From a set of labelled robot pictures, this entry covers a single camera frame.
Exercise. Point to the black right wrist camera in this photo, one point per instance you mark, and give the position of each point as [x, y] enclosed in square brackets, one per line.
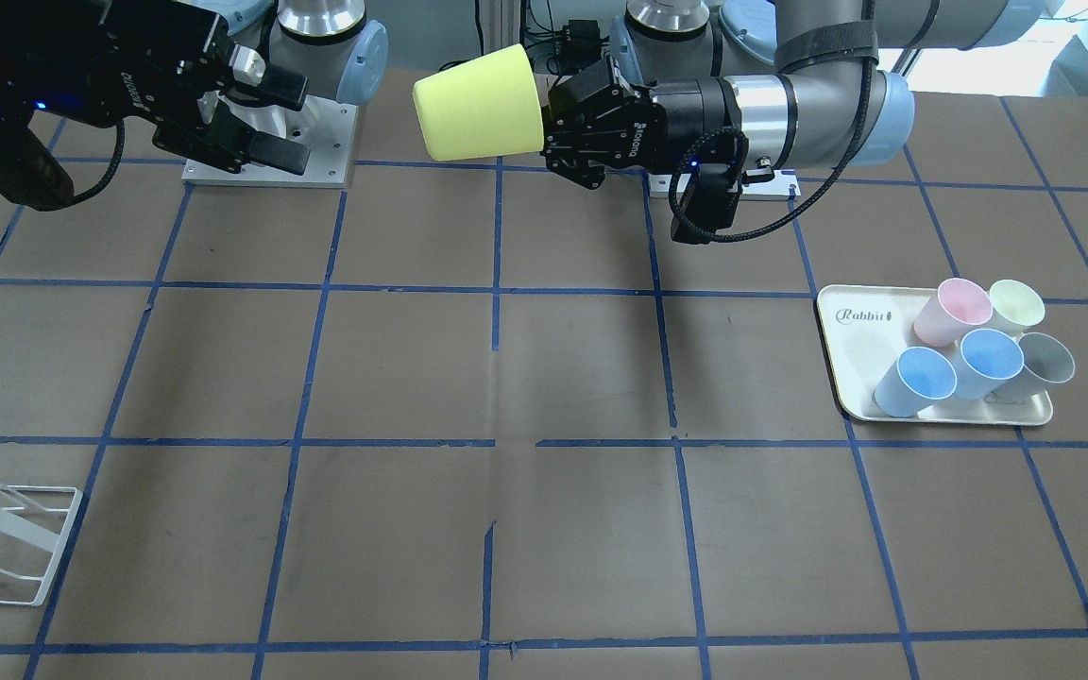
[29, 174]

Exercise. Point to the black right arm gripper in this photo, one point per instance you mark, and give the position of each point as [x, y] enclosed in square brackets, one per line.
[81, 64]

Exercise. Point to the yellow plastic cup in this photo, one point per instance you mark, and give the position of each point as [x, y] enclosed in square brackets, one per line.
[484, 108]

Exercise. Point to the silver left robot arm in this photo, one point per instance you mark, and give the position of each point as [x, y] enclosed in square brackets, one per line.
[806, 73]

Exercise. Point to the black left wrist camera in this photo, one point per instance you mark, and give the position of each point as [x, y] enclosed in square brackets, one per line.
[703, 198]

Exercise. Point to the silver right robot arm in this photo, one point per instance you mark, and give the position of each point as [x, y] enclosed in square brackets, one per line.
[340, 50]

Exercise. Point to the grey plastic cup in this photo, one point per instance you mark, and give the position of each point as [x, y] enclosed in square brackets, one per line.
[1047, 363]

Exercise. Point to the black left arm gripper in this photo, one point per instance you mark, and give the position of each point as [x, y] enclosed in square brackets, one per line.
[688, 118]

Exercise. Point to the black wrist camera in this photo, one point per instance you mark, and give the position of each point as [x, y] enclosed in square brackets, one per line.
[29, 174]
[703, 198]

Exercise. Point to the light blue plastic cup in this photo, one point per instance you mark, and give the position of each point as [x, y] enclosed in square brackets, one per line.
[918, 378]

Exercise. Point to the pink plastic cup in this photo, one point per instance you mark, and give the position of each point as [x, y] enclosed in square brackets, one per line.
[956, 307]

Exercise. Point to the pale green plastic cup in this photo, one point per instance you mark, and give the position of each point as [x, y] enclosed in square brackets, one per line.
[1016, 307]

